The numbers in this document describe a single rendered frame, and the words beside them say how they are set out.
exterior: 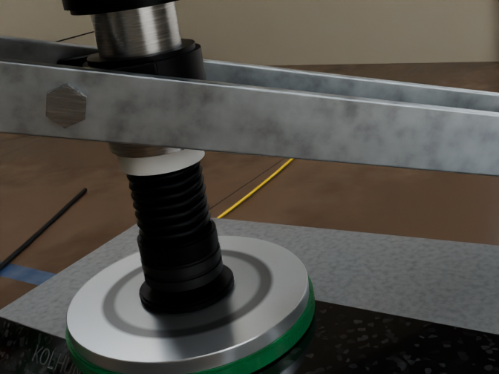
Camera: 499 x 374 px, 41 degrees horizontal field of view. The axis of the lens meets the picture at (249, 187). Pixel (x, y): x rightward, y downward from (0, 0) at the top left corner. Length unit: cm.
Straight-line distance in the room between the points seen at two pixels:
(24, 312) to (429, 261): 39
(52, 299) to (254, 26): 575
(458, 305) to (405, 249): 11
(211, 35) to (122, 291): 609
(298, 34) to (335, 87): 552
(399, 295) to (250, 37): 586
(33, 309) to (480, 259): 43
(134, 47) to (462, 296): 34
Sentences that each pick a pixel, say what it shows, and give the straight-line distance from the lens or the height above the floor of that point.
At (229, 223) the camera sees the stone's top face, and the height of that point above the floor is 87.
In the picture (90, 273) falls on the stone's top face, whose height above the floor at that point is 87.
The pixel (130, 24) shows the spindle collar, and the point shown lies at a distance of 50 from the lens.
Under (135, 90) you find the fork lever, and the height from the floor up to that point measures 109.
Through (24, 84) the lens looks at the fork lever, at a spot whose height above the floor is 110.
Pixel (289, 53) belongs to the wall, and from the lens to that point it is 621.
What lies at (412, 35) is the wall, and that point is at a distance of 570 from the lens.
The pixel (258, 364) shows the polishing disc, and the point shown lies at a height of 87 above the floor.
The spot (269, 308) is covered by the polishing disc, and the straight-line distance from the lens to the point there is 55.
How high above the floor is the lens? 118
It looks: 21 degrees down
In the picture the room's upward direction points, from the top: 8 degrees counter-clockwise
